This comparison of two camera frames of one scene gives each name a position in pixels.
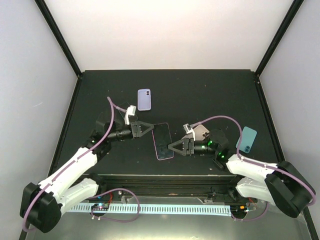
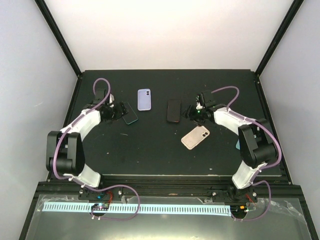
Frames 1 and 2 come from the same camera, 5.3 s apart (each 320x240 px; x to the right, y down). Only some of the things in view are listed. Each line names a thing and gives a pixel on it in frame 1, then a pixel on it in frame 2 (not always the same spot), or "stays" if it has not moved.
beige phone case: x=201 y=132 stays
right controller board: x=238 y=210 stays
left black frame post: x=47 y=14 stays
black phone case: x=161 y=138 to x=174 y=110
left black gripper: x=135 y=128 to x=121 y=110
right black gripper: x=187 y=144 to x=189 y=113
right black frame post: x=286 y=21 stays
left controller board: x=100 y=206 stays
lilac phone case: x=144 y=99 stays
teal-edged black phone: x=124 y=106 stays
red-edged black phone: x=161 y=138 to x=174 y=110
